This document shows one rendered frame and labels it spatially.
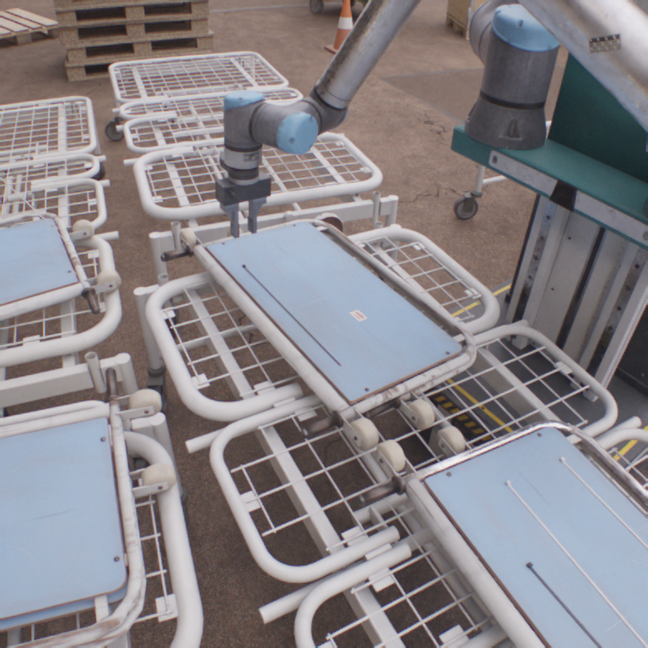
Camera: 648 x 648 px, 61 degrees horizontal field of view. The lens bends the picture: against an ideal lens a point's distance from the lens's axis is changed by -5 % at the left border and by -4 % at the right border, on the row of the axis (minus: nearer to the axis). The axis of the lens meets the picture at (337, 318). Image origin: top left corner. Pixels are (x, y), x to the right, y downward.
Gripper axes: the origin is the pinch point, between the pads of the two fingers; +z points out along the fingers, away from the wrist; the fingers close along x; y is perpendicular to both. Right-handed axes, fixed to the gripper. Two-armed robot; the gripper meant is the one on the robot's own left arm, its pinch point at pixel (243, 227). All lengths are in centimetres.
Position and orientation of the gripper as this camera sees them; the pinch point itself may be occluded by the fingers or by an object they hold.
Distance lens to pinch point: 149.2
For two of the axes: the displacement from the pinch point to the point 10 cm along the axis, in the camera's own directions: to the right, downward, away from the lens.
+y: 5.7, 5.4, -6.2
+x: 8.2, -2.9, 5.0
